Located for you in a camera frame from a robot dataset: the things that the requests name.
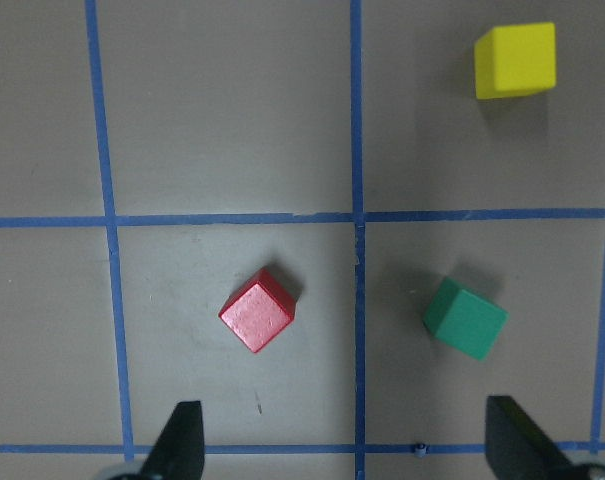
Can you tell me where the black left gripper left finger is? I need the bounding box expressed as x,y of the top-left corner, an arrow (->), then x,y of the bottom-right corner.
140,401 -> 204,480

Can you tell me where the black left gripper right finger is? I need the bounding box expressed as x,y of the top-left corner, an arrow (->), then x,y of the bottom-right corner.
485,396 -> 582,480

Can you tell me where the red wooden block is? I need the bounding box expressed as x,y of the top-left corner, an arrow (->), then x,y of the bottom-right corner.
218,268 -> 296,354

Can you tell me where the green wooden block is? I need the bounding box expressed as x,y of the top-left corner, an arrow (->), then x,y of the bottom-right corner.
423,277 -> 509,361

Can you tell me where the yellow wooden block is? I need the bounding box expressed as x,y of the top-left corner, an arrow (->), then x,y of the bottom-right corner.
473,22 -> 557,100

